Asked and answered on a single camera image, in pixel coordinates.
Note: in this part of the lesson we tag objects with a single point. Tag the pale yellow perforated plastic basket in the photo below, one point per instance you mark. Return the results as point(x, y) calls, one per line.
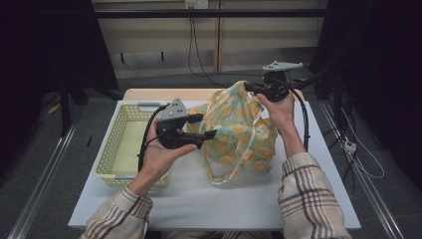
point(127, 142)

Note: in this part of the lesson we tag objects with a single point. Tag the person's right hand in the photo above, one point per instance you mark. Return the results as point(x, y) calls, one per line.
point(282, 113)

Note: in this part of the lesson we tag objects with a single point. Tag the black horizontal metal bar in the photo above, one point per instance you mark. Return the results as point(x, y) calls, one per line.
point(212, 13)

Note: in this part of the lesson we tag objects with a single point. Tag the aluminium floor rail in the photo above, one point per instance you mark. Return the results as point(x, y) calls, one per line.
point(40, 189)
point(375, 199)

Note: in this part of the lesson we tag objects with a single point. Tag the black curtain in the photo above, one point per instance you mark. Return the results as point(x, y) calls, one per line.
point(381, 49)
point(33, 49)

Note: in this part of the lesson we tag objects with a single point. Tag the white power strip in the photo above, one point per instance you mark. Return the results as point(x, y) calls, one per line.
point(350, 146)

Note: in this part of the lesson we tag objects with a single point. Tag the person's left hand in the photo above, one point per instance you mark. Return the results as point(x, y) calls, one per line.
point(157, 159)

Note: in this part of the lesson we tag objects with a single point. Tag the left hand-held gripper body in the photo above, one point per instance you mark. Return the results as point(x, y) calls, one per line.
point(172, 132)

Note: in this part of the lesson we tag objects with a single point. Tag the white wall socket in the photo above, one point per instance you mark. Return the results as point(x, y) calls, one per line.
point(196, 3)

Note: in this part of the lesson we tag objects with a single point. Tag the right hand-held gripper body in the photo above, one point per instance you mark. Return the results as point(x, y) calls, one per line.
point(275, 88)

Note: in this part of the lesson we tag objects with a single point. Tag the orange-print cloth bag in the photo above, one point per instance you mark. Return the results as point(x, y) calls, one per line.
point(239, 132)

